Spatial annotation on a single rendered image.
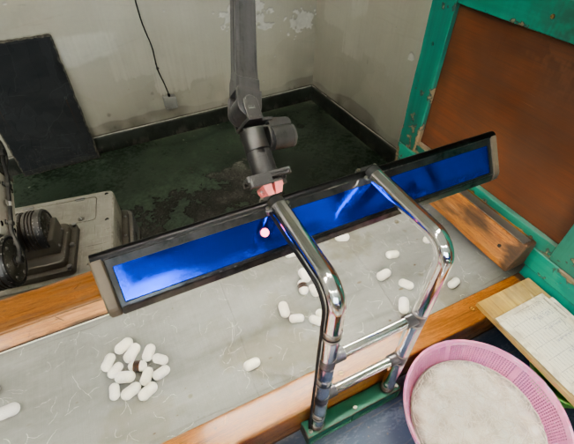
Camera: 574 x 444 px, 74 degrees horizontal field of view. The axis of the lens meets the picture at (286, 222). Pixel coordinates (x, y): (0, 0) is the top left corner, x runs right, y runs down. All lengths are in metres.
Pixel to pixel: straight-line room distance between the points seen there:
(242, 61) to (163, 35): 1.73
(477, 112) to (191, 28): 2.02
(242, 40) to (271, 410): 0.76
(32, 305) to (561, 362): 1.03
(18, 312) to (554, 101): 1.11
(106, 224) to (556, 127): 1.34
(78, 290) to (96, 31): 1.86
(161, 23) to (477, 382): 2.37
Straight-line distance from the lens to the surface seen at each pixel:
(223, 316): 0.83
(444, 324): 0.84
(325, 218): 0.53
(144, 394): 0.77
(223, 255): 0.49
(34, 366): 0.90
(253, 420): 0.71
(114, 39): 2.59
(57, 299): 0.94
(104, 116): 2.74
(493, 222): 0.94
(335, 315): 0.42
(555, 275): 0.95
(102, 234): 1.48
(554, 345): 0.89
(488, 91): 0.94
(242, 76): 0.90
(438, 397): 0.81
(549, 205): 0.91
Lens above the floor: 1.44
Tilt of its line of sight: 44 degrees down
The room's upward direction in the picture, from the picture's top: straight up
